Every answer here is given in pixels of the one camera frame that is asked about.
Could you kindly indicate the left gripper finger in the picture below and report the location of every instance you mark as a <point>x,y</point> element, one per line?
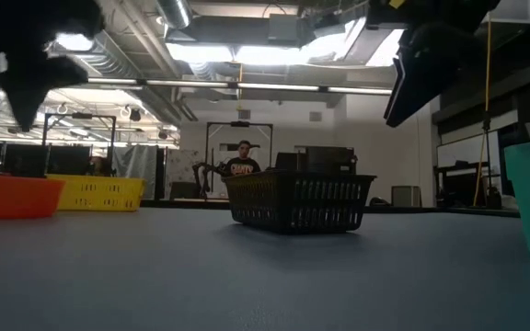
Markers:
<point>39,87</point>

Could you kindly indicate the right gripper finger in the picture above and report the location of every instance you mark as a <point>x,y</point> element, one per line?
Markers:
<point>423,78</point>

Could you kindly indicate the yellow slotted plastic basket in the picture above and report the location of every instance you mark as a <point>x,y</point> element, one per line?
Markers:
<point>101,193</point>

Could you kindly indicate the black slotted plastic basket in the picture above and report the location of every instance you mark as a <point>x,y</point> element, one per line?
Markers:
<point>299,202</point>

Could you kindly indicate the black background robot arm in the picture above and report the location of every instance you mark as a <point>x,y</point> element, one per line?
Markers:
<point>205,174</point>

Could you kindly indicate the white hanging sign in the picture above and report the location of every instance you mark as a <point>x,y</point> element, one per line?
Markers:
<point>511,11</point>

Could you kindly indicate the orange round plastic bowl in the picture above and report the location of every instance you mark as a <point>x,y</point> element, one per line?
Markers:
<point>12,197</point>

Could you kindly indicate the grey box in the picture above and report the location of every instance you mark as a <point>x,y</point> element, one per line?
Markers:
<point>406,197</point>

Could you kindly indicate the grey hanging cloth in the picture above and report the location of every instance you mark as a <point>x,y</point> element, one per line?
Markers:
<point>138,161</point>

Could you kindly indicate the black equipment cabinet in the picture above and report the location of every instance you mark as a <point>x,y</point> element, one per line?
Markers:
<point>329,158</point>

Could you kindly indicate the small black rounded object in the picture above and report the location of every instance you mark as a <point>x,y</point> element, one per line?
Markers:
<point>379,201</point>

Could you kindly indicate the grey ceiling air unit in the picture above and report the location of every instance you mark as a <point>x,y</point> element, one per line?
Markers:
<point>288,27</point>

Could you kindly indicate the long ceiling light strip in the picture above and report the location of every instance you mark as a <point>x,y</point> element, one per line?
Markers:
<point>274,86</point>

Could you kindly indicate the person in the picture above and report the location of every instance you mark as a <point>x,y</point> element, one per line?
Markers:
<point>243,163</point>

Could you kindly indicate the black metal frame stand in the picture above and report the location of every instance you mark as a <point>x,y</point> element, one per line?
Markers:
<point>239,123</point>
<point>78,116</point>

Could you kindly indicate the white wall panel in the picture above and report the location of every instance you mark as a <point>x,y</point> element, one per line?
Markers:
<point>467,149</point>

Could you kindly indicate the silver ventilation duct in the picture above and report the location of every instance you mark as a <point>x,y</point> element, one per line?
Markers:
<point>175,11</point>

